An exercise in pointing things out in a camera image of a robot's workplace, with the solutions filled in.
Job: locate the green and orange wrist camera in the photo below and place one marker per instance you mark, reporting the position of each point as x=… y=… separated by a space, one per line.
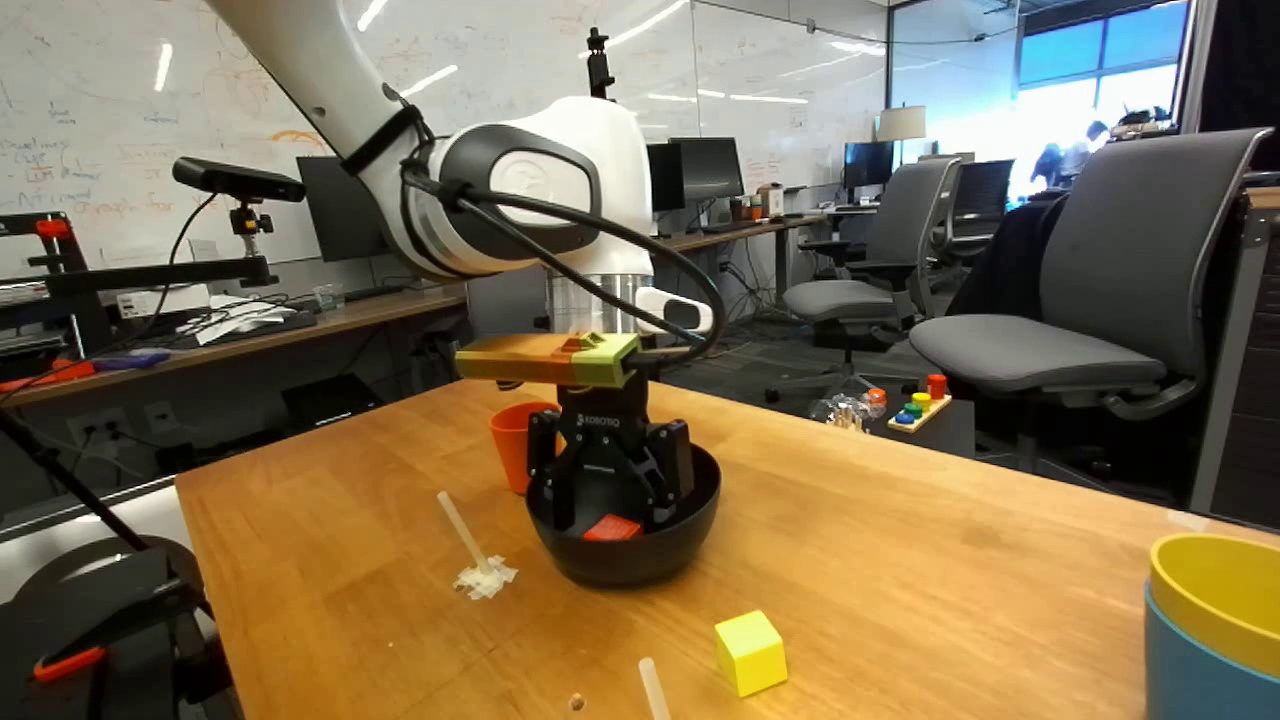
x=535 y=362

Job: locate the black stereo camera on stand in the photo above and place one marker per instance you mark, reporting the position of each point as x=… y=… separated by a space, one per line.
x=235 y=178

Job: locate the armless grey office chair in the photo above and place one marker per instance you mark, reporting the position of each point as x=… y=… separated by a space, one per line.
x=513 y=309

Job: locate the black jacket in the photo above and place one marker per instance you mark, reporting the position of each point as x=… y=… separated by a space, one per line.
x=1015 y=263

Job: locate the wide black computer monitor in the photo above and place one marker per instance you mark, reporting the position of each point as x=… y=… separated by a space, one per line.
x=323 y=213

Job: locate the wooden office desk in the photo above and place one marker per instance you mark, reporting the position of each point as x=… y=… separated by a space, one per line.
x=744 y=232

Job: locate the black plastic bowl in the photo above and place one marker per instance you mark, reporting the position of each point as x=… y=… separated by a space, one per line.
x=624 y=566

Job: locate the wooden stick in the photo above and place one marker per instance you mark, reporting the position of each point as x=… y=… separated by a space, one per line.
x=652 y=688

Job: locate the black camera tripod pole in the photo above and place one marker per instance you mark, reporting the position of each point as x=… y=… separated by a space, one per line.
x=601 y=61

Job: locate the blue plastic cup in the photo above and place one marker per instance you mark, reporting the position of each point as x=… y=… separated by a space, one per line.
x=1195 y=681

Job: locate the yellow plastic cup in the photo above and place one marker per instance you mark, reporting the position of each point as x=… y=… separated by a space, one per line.
x=1232 y=594

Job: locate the black low side table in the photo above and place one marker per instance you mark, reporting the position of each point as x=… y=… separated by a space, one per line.
x=951 y=431

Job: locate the grey metal drawer cabinet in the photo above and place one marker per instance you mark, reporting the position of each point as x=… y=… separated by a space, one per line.
x=1245 y=372

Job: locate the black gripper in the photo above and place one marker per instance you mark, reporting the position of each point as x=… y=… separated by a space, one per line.
x=606 y=420

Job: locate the grey office chair with armrests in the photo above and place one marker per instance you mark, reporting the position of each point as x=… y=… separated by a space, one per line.
x=1132 y=253
x=908 y=221

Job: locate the orange wooden cube block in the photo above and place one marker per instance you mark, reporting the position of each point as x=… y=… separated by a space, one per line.
x=614 y=530

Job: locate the black tripod leg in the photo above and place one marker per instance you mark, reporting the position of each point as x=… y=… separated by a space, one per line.
x=75 y=481

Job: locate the long wooden workbench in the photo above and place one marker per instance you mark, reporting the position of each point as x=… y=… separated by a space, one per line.
x=362 y=318

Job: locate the white brush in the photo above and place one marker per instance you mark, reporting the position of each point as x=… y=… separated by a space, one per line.
x=484 y=576

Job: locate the orange hand tool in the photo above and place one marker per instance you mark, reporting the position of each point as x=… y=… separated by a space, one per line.
x=53 y=378

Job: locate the white crumpled papers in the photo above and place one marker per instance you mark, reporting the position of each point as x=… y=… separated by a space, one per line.
x=235 y=323

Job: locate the small blue flat object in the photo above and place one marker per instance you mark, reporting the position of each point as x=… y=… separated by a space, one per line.
x=130 y=358

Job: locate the black aluminium rail frame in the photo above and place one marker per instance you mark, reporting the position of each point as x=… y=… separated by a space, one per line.
x=134 y=278

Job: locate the clear plastic toy bag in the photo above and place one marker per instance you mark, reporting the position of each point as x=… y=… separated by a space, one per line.
x=849 y=404

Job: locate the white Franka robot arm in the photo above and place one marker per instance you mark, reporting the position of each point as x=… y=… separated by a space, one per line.
x=292 y=52

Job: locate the person in blue shirt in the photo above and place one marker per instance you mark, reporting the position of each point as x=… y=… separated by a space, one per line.
x=1061 y=163

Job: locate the white shade desk lamp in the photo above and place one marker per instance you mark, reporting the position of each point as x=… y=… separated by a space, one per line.
x=902 y=122

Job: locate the yellow wooden cube block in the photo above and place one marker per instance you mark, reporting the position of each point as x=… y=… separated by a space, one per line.
x=750 y=659

